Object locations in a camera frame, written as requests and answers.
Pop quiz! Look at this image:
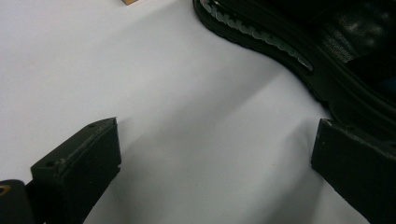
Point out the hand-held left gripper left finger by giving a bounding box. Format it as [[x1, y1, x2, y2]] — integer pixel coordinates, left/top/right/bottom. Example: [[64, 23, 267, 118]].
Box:
[[26, 117, 122, 224]]

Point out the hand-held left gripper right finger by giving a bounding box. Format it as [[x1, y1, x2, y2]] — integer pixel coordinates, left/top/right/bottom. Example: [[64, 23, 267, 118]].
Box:
[[310, 118, 396, 224]]

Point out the black sneaker green tab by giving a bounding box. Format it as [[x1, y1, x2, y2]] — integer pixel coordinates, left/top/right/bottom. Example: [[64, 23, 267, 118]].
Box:
[[191, 0, 396, 147]]

